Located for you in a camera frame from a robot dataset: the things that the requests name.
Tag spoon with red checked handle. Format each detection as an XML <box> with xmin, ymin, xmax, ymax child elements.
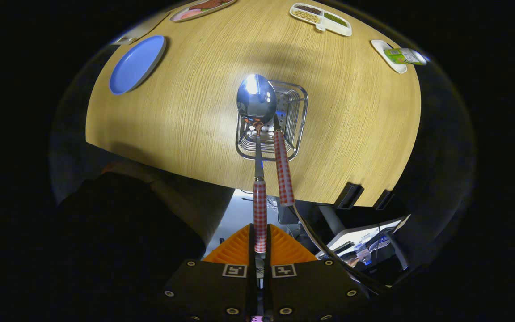
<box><xmin>236</xmin><ymin>74</ymin><xmax>278</xmax><ymax>254</ymax></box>

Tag green bottle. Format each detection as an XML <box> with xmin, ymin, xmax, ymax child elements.
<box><xmin>384</xmin><ymin>47</ymin><xmax>428</xmax><ymax>66</ymax></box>

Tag white toaster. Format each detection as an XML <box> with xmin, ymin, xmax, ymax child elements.
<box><xmin>114</xmin><ymin>13</ymin><xmax>171</xmax><ymax>45</ymax></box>

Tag black cable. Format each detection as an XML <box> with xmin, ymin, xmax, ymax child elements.
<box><xmin>292</xmin><ymin>205</ymin><xmax>390</xmax><ymax>293</ymax></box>

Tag yellow soybeans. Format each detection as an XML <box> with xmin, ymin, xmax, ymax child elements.
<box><xmin>292</xmin><ymin>10</ymin><xmax>321</xmax><ymax>24</ymax></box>

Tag small white dish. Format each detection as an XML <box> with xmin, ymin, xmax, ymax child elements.
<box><xmin>371</xmin><ymin>39</ymin><xmax>408</xmax><ymax>74</ymax></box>

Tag white divided dish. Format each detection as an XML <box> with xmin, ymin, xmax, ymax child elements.
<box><xmin>289</xmin><ymin>3</ymin><xmax>353</xmax><ymax>37</ymax></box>

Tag fork with red checked handle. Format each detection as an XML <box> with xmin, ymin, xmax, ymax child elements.
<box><xmin>273</xmin><ymin>114</ymin><xmax>295</xmax><ymax>207</ymax></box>

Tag green mung beans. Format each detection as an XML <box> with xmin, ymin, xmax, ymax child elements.
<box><xmin>325</xmin><ymin>12</ymin><xmax>348</xmax><ymax>27</ymax></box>

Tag metal wire cutlery rack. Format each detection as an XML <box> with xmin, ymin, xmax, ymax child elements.
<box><xmin>235</xmin><ymin>80</ymin><xmax>308</xmax><ymax>162</ymax></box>

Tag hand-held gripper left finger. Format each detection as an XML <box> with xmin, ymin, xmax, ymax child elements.
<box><xmin>164</xmin><ymin>224</ymin><xmax>258</xmax><ymax>322</ymax></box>

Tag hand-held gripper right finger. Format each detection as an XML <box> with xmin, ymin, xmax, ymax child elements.
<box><xmin>264</xmin><ymin>224</ymin><xmax>370</xmax><ymax>322</ymax></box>

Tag black table bracket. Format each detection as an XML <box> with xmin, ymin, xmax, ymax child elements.
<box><xmin>334</xmin><ymin>182</ymin><xmax>365</xmax><ymax>210</ymax></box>
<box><xmin>373</xmin><ymin>190</ymin><xmax>394</xmax><ymax>211</ymax></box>

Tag brown steak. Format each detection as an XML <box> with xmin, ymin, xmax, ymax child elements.
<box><xmin>189</xmin><ymin>0</ymin><xmax>233</xmax><ymax>10</ymax></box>

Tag white board under table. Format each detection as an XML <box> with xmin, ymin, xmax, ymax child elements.
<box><xmin>316</xmin><ymin>215</ymin><xmax>412</xmax><ymax>260</ymax></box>

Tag blue plate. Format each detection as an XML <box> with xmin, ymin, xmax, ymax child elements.
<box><xmin>109</xmin><ymin>35</ymin><xmax>167</xmax><ymax>95</ymax></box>

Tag white oval plate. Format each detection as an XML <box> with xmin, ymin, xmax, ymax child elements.
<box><xmin>169</xmin><ymin>0</ymin><xmax>237</xmax><ymax>23</ymax></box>

